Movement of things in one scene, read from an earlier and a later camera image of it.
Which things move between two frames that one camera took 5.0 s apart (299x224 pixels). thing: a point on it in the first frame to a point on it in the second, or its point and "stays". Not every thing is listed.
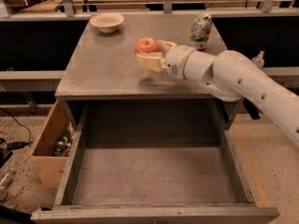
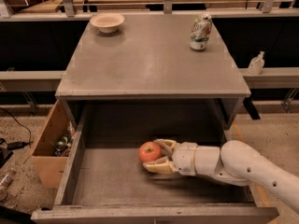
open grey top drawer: x=154 y=163 stays
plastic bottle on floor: x=7 y=179 stays
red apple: x=147 y=45 to x=149 y=151
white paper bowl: x=106 y=22 stays
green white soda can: x=200 y=30 stays
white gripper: x=176 y=62 to x=184 y=158
